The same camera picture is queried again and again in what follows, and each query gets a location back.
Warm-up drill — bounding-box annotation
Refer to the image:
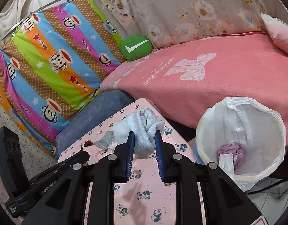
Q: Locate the white cloth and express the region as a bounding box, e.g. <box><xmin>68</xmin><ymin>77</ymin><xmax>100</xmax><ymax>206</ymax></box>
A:
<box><xmin>113</xmin><ymin>108</ymin><xmax>165</xmax><ymax>159</ymax></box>

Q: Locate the white paper trash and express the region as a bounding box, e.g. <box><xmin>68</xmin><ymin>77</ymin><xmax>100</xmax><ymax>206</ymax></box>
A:
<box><xmin>219</xmin><ymin>153</ymin><xmax>234</xmax><ymax>175</ymax></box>

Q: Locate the purple crumpled trash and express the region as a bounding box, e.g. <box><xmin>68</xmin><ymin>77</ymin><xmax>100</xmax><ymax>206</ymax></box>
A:
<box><xmin>217</xmin><ymin>143</ymin><xmax>246</xmax><ymax>168</ymax></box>

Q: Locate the white lined trash bin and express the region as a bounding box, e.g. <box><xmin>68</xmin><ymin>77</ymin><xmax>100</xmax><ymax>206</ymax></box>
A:
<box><xmin>193</xmin><ymin>97</ymin><xmax>286</xmax><ymax>191</ymax></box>

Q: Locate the grey fabric pouch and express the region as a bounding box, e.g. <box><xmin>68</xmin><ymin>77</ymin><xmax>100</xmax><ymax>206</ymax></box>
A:
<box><xmin>94</xmin><ymin>131</ymin><xmax>114</xmax><ymax>150</ymax></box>

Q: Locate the pink folded cloth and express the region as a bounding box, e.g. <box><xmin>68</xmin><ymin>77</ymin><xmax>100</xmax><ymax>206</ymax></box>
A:
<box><xmin>83</xmin><ymin>145</ymin><xmax>105</xmax><ymax>166</ymax></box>

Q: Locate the dark red flower scrunchie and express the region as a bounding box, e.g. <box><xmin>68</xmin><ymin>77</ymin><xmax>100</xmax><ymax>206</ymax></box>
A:
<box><xmin>81</xmin><ymin>140</ymin><xmax>94</xmax><ymax>150</ymax></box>

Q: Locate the pink panda print sheet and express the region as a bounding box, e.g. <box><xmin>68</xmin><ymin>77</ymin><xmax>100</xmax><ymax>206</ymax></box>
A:
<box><xmin>57</xmin><ymin>97</ymin><xmax>207</xmax><ymax>225</ymax></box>

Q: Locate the blue velvet cushion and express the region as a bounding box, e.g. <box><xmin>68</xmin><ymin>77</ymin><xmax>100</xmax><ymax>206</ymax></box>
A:
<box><xmin>55</xmin><ymin>90</ymin><xmax>134</xmax><ymax>158</ymax></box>

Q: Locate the pink towel blanket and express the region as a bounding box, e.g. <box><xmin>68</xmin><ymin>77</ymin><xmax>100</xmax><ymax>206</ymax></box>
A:
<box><xmin>100</xmin><ymin>33</ymin><xmax>288</xmax><ymax>146</ymax></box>

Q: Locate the green checkmark cushion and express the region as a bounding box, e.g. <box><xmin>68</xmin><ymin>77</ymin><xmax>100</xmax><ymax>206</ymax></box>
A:
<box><xmin>120</xmin><ymin>36</ymin><xmax>153</xmax><ymax>61</ymax></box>

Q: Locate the colourful monkey striped quilt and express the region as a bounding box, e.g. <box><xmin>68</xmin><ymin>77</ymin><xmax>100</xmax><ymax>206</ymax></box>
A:
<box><xmin>0</xmin><ymin>0</ymin><xmax>124</xmax><ymax>155</ymax></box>

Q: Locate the grey floral quilt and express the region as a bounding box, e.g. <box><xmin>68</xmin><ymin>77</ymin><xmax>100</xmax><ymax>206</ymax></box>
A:
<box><xmin>94</xmin><ymin>0</ymin><xmax>267</xmax><ymax>48</ymax></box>

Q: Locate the metal drying rack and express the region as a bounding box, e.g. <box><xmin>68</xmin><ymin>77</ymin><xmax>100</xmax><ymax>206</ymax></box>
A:
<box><xmin>0</xmin><ymin>0</ymin><xmax>95</xmax><ymax>50</ymax></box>

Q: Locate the pink small pillow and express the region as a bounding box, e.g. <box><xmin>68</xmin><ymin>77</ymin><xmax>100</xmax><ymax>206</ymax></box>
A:
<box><xmin>261</xmin><ymin>14</ymin><xmax>288</xmax><ymax>55</ymax></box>

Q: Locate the white hanging garment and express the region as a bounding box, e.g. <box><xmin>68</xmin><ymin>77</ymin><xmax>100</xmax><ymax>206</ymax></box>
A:
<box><xmin>0</xmin><ymin>0</ymin><xmax>32</xmax><ymax>44</ymax></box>

